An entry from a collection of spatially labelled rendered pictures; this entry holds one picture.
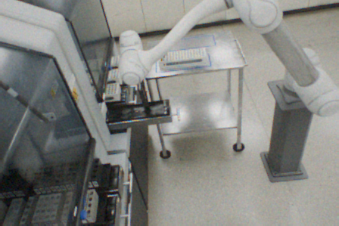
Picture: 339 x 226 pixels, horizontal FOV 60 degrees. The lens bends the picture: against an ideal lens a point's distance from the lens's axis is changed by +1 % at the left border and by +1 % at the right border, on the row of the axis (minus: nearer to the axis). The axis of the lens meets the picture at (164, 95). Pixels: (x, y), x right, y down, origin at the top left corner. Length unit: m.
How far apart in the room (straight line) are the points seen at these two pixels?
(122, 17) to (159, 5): 0.49
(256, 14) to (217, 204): 1.39
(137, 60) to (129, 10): 2.58
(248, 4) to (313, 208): 1.47
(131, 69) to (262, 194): 1.36
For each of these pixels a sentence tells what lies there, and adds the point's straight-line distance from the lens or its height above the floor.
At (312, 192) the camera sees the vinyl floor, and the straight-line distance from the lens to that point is 2.26.
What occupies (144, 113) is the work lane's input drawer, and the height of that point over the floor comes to 0.80.
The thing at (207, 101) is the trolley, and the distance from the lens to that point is 2.36.
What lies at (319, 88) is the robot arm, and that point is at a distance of 1.47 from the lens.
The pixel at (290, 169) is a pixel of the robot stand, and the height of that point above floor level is 0.07.
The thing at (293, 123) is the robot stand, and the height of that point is 0.54.
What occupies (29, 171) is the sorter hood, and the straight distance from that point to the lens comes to 0.81.
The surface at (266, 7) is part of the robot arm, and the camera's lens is 1.10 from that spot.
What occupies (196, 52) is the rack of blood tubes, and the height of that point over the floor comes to 0.88.
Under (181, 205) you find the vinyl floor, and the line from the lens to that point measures 2.14.
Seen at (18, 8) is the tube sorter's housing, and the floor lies 1.50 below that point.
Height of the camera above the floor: 1.86
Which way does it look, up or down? 40 degrees down
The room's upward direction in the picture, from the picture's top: 11 degrees counter-clockwise
